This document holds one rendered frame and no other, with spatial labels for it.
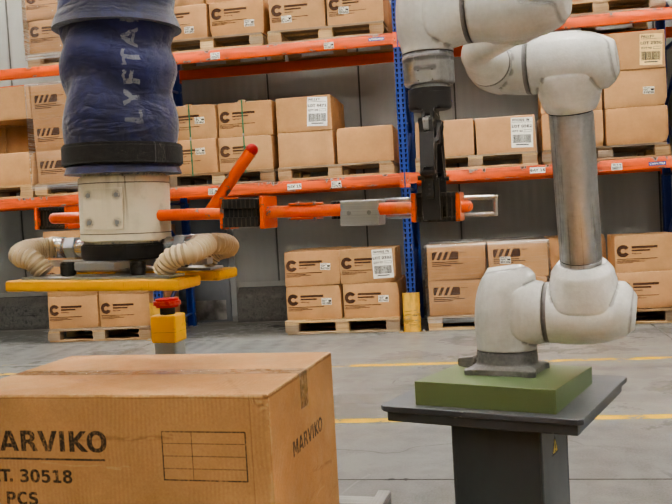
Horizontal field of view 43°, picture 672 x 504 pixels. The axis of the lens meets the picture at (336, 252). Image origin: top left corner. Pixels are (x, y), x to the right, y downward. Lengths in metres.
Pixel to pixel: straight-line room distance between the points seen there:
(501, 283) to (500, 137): 6.53
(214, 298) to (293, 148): 2.47
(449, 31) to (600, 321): 0.92
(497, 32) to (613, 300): 0.88
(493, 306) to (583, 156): 0.44
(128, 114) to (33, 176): 8.26
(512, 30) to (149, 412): 0.87
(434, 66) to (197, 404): 0.69
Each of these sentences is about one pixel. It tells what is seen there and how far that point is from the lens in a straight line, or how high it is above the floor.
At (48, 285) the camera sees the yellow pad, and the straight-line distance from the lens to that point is 1.60.
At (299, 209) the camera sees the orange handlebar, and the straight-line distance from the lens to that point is 1.51.
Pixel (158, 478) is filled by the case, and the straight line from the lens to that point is 1.49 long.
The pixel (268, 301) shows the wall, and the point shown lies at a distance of 10.16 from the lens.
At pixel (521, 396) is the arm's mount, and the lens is 2.03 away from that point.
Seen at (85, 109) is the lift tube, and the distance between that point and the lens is 1.60.
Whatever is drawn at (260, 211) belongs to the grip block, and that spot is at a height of 1.24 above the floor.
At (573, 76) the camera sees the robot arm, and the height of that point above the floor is 1.50.
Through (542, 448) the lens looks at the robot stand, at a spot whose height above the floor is 0.64.
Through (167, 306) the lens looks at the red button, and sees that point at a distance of 2.19.
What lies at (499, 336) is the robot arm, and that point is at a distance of 2.17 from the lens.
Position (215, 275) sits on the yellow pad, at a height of 1.13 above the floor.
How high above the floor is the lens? 1.23
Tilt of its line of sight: 3 degrees down
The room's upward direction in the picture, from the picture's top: 3 degrees counter-clockwise
